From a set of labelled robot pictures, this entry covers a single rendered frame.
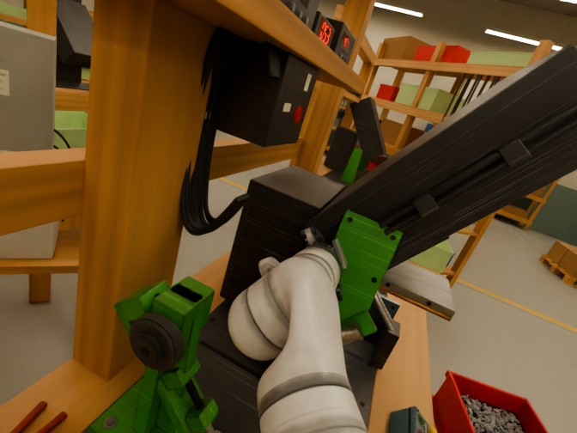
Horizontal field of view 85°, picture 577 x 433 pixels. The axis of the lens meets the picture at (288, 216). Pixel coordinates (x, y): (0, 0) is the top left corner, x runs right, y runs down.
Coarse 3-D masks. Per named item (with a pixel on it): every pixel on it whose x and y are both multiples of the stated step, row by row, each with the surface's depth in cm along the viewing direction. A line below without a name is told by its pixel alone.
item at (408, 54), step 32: (384, 64) 393; (416, 64) 342; (448, 64) 303; (480, 64) 278; (512, 64) 259; (384, 96) 396; (416, 96) 341; (448, 96) 327; (352, 128) 447; (384, 128) 395; (384, 160) 423; (480, 224) 304
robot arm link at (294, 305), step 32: (256, 288) 29; (288, 288) 26; (320, 288) 27; (256, 320) 27; (288, 320) 27; (320, 320) 25; (288, 352) 23; (320, 352) 23; (288, 384) 21; (320, 384) 21
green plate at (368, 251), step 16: (352, 224) 62; (368, 224) 61; (352, 240) 62; (368, 240) 61; (384, 240) 60; (352, 256) 62; (368, 256) 61; (384, 256) 60; (352, 272) 62; (368, 272) 61; (384, 272) 60; (352, 288) 62; (368, 288) 61; (352, 304) 62; (368, 304) 61
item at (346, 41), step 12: (288, 0) 44; (300, 0) 47; (312, 0) 51; (300, 12) 48; (312, 12) 53; (312, 24) 55; (336, 24) 70; (336, 36) 71; (348, 36) 76; (336, 48) 72; (348, 48) 80; (348, 60) 85
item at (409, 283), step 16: (400, 272) 78; (416, 272) 80; (432, 272) 83; (384, 288) 73; (400, 288) 71; (416, 288) 73; (432, 288) 75; (448, 288) 78; (416, 304) 71; (432, 304) 70; (448, 304) 70; (448, 320) 69
